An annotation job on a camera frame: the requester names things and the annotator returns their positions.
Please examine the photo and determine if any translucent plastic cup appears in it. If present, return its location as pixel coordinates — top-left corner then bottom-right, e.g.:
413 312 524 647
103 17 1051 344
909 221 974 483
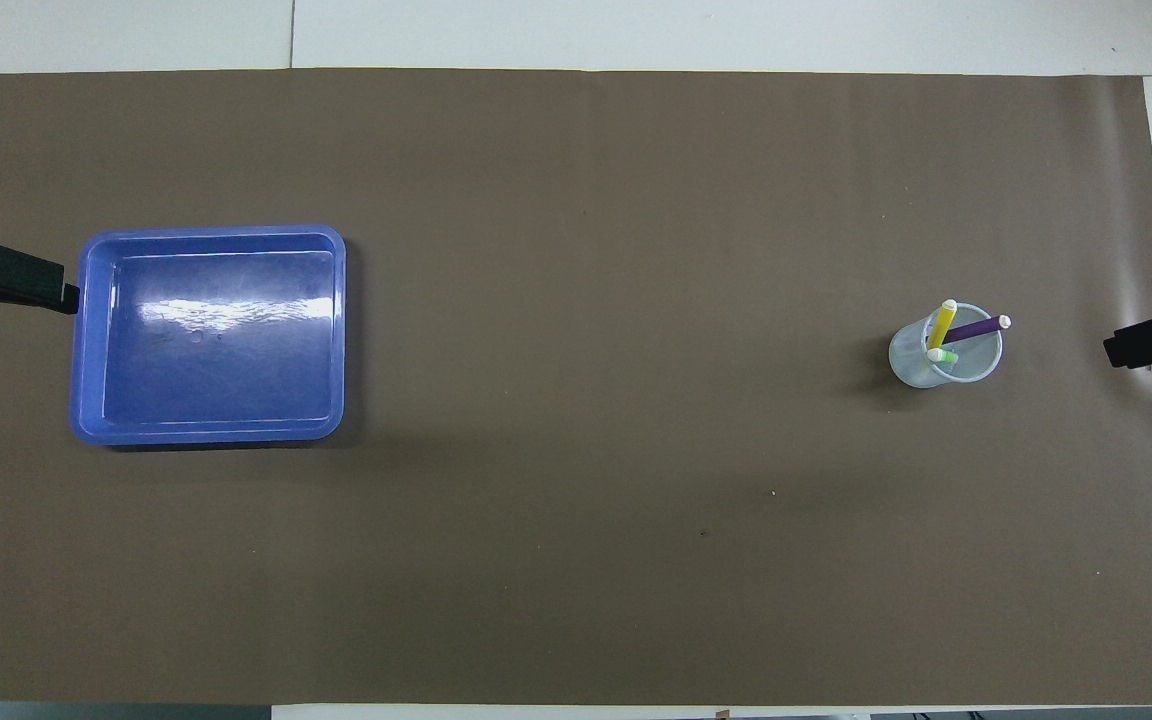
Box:
888 303 1004 390

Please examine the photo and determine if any brown table mat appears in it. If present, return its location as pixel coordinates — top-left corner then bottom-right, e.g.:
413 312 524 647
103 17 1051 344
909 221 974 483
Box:
0 68 1152 706

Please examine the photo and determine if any blue plastic tray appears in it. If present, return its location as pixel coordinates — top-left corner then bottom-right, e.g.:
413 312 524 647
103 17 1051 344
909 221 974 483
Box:
69 224 348 447

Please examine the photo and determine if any yellow marker pen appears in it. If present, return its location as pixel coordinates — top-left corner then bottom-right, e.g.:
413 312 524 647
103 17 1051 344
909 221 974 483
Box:
925 298 959 352

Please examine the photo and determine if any purple marker pen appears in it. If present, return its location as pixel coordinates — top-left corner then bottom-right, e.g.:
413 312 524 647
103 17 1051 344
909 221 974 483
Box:
940 314 1013 347

